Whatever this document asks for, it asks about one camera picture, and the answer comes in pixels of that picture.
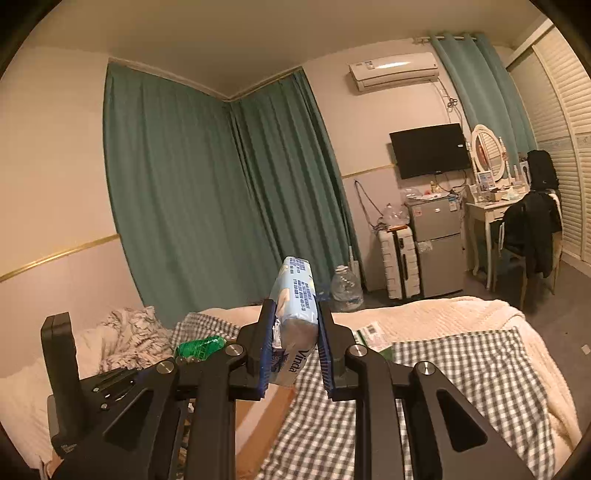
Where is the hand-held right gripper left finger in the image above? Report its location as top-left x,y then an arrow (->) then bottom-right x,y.
51,299 -> 278,480

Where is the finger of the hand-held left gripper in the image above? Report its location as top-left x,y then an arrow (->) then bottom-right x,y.
92,366 -> 161,400

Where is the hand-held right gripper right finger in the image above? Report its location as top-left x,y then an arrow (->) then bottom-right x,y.
316,302 -> 539,480

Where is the light blue tissue pack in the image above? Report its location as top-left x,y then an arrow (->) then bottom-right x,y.
268,256 -> 320,386

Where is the green snack packet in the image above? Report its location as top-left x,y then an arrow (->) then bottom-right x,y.
174,335 -> 228,361

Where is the brown cardboard box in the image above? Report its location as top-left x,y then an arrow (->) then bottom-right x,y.
178,383 -> 297,480

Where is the cream pillow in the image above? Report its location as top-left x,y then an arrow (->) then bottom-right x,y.
0,323 -> 121,468

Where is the patterned quilt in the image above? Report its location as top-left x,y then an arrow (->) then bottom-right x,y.
99,305 -> 175,372

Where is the green and white medicine box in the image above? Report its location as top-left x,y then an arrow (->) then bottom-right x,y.
355,322 -> 394,358

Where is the clear water jug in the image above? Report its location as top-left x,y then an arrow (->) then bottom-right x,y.
330,265 -> 364,313

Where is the white suitcase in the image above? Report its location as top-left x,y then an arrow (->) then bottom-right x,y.
378,226 -> 422,301

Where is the cream fleece blanket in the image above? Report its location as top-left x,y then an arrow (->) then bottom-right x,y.
196,295 -> 583,462

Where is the checkered bed sheet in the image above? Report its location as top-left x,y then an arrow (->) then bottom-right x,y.
173,314 -> 561,480

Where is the silver mini fridge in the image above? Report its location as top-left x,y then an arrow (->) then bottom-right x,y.
405,196 -> 466,298

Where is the clear plastic bag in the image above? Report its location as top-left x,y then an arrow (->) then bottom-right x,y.
381,203 -> 410,230

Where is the teal curtain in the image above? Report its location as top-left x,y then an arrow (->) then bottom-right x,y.
430,31 -> 539,158
102,60 -> 241,319
228,67 -> 365,301

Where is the cream chair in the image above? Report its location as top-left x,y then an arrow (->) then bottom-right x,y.
492,231 -> 564,311

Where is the white dressing table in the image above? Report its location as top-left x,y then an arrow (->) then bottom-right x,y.
464,185 -> 532,289

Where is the chair with black jacket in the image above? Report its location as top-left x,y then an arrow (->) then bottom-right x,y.
501,189 -> 563,278

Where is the white oval mirror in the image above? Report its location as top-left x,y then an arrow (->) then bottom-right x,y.
471,124 -> 509,183

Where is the black hooded coat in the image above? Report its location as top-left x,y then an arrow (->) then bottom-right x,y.
526,150 -> 560,191

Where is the white air conditioner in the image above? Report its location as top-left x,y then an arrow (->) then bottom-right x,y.
348,52 -> 439,95

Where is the white louvred wardrobe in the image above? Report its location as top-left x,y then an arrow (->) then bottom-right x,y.
505,28 -> 591,273

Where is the wall cable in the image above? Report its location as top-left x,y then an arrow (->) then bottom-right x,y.
355,180 -> 378,228

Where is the black wall television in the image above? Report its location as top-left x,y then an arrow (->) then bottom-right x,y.
389,123 -> 472,181

